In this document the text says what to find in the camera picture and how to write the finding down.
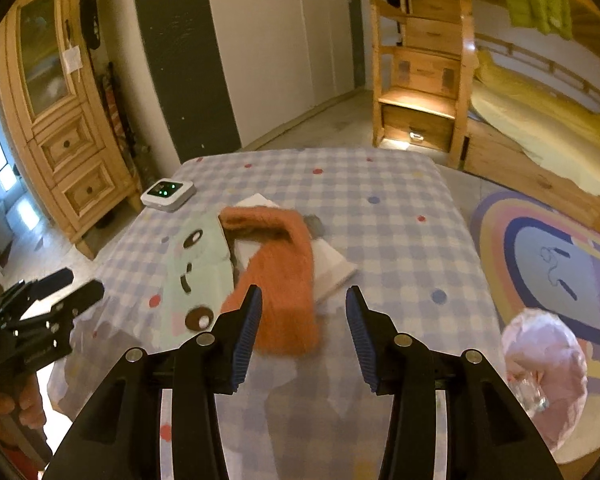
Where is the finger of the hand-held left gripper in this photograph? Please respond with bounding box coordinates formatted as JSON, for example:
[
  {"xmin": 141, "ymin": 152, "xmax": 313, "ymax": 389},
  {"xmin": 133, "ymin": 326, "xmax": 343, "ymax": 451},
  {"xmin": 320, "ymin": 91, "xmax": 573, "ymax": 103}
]
[
  {"xmin": 0, "ymin": 267, "xmax": 76, "ymax": 311},
  {"xmin": 50, "ymin": 280, "xmax": 106, "ymax": 321}
]

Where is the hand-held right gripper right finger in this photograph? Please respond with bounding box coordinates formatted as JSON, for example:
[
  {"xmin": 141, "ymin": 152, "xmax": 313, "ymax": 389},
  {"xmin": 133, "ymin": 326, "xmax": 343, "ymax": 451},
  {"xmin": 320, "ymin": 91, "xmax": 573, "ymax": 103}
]
[{"xmin": 345, "ymin": 285, "xmax": 566, "ymax": 480}]

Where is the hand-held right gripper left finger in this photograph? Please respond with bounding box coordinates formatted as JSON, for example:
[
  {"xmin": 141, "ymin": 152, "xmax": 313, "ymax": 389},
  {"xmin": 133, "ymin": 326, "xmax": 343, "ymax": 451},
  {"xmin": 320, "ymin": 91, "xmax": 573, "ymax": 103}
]
[{"xmin": 42, "ymin": 284, "xmax": 263, "ymax": 480}]

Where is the orange furry cloth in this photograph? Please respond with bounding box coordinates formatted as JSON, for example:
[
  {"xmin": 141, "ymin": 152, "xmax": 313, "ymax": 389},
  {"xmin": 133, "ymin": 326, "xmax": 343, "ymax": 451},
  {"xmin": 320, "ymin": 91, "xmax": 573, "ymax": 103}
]
[{"xmin": 217, "ymin": 206, "xmax": 321, "ymax": 358}]

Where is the pink plastic bag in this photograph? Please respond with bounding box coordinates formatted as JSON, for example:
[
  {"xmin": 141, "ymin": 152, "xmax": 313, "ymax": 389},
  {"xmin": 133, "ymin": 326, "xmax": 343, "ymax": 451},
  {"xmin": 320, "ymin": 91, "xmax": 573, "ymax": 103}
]
[{"xmin": 500, "ymin": 308, "xmax": 588, "ymax": 463}]

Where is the person's left hand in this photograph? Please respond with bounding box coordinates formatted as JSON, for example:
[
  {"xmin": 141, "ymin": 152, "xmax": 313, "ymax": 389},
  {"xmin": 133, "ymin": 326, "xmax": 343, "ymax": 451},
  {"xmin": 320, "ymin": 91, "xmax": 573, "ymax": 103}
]
[{"xmin": 0, "ymin": 375, "xmax": 48, "ymax": 432}]

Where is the white box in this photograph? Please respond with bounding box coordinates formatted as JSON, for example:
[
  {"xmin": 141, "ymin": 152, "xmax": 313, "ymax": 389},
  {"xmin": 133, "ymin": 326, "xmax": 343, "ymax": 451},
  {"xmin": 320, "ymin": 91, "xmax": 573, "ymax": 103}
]
[{"xmin": 310, "ymin": 237, "xmax": 358, "ymax": 303}]

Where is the mint green face-print cloth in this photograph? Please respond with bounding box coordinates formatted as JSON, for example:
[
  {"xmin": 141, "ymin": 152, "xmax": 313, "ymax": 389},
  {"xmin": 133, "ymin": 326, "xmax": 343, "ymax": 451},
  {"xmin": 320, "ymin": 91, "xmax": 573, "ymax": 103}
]
[{"xmin": 152, "ymin": 210, "xmax": 241, "ymax": 348}]

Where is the blue checked tablecloth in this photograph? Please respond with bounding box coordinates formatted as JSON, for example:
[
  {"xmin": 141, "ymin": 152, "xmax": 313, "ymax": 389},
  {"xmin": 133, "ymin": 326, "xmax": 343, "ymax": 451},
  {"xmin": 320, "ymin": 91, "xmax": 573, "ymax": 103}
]
[{"xmin": 50, "ymin": 147, "xmax": 508, "ymax": 480}]

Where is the white electronic device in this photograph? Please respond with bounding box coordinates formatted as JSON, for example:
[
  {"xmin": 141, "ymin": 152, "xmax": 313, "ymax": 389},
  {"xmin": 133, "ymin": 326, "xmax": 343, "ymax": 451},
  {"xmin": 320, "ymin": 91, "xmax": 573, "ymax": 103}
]
[{"xmin": 140, "ymin": 178, "xmax": 197, "ymax": 211}]

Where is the white paper sheet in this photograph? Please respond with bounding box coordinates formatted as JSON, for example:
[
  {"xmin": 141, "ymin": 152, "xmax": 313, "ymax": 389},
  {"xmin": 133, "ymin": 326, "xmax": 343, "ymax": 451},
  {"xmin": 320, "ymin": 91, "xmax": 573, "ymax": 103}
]
[{"xmin": 235, "ymin": 192, "xmax": 281, "ymax": 209}]

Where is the wooden cabinet with drawers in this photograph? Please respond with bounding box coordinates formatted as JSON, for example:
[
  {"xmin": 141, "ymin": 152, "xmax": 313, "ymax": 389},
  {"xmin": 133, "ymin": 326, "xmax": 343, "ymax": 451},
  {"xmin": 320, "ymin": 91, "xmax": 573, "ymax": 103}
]
[{"xmin": 0, "ymin": 0, "xmax": 143, "ymax": 261}]

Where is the clear plastic wrapper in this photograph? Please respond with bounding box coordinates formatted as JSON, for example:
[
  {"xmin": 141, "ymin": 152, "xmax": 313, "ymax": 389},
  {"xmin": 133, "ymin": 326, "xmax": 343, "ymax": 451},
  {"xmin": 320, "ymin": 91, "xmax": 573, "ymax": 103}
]
[{"xmin": 507, "ymin": 375, "xmax": 551, "ymax": 416}]

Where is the striped leaning bundle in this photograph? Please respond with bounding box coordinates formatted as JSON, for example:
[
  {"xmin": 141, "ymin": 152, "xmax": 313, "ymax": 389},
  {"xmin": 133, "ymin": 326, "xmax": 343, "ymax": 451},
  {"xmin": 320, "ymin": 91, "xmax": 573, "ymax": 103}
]
[{"xmin": 102, "ymin": 62, "xmax": 153, "ymax": 186}]

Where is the colourful rainbow rug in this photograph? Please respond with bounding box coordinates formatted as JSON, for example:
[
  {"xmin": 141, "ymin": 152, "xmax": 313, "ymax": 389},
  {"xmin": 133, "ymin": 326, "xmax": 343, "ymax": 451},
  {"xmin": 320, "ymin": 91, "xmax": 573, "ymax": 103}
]
[{"xmin": 440, "ymin": 165, "xmax": 600, "ymax": 466}]

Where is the white paper note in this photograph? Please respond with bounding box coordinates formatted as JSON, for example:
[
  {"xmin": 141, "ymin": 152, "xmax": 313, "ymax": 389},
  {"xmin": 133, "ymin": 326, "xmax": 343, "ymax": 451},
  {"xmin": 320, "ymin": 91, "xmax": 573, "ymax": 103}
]
[{"xmin": 62, "ymin": 46, "xmax": 83, "ymax": 75}]

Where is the wooden bunk bed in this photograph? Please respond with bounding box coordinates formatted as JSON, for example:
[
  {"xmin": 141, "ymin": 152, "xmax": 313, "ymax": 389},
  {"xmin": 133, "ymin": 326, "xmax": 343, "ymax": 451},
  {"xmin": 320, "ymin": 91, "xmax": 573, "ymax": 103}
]
[{"xmin": 450, "ymin": 0, "xmax": 600, "ymax": 246}]

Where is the wooden staircase with drawers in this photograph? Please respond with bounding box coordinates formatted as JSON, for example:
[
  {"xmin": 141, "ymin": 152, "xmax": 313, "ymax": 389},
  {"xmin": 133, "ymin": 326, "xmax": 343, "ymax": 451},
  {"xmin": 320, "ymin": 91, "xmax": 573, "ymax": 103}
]
[{"xmin": 369, "ymin": 0, "xmax": 481, "ymax": 166}]

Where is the yellow bedding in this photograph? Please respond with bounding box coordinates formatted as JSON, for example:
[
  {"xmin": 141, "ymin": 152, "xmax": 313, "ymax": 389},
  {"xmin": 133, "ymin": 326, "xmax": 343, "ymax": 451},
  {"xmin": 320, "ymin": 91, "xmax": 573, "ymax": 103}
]
[{"xmin": 470, "ymin": 50, "xmax": 600, "ymax": 196}]

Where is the white wardrobe with round holes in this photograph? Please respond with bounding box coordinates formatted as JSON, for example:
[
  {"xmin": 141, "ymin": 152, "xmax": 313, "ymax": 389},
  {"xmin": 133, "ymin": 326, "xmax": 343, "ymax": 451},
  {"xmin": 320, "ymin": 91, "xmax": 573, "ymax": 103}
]
[{"xmin": 205, "ymin": 0, "xmax": 366, "ymax": 148}]

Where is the dark hanging cloth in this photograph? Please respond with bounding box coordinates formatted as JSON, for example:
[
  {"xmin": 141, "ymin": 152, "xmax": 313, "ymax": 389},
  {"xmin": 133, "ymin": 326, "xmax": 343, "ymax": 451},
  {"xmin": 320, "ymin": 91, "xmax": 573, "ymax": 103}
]
[{"xmin": 78, "ymin": 0, "xmax": 102, "ymax": 51}]

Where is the dark wall panel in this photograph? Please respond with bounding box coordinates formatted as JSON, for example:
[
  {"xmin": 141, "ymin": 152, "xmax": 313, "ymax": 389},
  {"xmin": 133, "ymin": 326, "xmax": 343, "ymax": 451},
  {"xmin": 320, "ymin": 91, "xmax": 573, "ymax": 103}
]
[{"xmin": 130, "ymin": 0, "xmax": 243, "ymax": 163}]

